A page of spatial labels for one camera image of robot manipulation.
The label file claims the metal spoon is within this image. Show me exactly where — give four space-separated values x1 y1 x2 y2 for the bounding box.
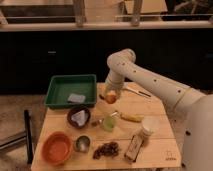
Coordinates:
98 111 118 124

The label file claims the green plastic tray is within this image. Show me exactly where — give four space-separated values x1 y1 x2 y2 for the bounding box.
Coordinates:
45 74 97 109

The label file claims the black metal stand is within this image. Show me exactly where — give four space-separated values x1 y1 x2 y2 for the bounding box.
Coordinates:
24 110 34 164

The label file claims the white plastic cup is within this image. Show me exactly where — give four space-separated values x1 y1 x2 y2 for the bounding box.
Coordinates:
142 117 158 136

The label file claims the orange plastic bowl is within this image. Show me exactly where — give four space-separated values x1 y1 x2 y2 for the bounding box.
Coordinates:
41 131 73 166

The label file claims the dark brown bowl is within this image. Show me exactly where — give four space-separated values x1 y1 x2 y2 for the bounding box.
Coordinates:
67 106 91 129

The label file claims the grey sponge in tray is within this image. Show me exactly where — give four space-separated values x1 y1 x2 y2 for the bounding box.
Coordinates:
68 93 86 103

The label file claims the white crumpled paper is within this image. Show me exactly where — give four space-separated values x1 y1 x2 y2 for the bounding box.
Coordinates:
71 110 87 126

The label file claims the red yellow apple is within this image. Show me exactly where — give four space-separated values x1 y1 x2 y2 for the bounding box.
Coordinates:
105 92 117 104

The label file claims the bunch of dark grapes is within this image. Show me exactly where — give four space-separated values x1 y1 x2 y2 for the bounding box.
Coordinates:
93 142 119 159

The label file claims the small metal cup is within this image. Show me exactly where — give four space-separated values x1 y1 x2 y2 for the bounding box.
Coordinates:
75 135 90 153

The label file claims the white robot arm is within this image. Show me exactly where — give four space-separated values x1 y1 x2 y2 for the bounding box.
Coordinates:
105 49 213 171

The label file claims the green plastic cup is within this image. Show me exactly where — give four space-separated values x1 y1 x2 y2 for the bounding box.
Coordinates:
102 117 116 132

